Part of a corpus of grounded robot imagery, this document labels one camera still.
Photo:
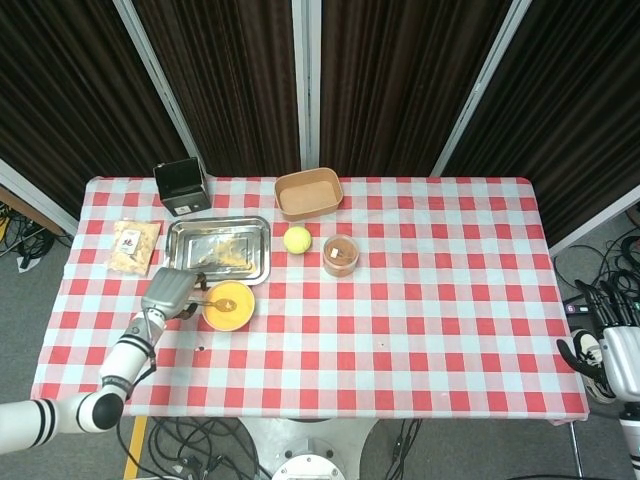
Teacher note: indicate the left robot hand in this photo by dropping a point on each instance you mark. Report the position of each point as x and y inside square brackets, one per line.
[167, 292]

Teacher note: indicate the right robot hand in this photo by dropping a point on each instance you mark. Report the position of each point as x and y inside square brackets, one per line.
[622, 360]

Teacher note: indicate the metal spoon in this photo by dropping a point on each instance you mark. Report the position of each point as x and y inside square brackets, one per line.
[225, 303]

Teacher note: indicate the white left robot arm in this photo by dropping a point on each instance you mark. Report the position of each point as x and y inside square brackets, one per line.
[125, 357]

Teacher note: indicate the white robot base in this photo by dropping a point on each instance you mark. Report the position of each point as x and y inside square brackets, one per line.
[305, 442]

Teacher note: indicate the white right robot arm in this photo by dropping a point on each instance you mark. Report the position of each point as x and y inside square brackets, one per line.
[632, 430]

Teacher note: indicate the beige bowl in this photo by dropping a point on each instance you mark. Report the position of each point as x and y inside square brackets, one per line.
[247, 320]

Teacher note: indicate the black white sneaker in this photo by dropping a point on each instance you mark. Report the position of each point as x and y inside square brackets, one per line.
[584, 345]

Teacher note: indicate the clear snack bag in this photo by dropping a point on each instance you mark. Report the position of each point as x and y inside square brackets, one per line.
[134, 247]

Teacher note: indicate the steel tray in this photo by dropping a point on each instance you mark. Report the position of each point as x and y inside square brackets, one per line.
[220, 250]

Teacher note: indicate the black power strip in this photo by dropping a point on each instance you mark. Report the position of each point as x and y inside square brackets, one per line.
[580, 306]

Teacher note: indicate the black cardboard box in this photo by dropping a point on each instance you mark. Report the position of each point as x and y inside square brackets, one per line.
[189, 201]

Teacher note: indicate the yellow tennis ball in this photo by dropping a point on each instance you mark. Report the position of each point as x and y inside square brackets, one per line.
[297, 240]

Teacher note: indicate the brown paper container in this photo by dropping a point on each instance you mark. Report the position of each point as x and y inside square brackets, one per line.
[307, 197]

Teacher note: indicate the clear plastic jar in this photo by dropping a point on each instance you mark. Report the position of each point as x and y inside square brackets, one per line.
[341, 250]

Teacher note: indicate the red checked tablecloth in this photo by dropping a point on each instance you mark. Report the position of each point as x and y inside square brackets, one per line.
[400, 325]

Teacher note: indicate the white partition post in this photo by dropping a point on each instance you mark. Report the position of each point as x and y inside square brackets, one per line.
[475, 90]
[306, 85]
[595, 222]
[35, 197]
[160, 85]

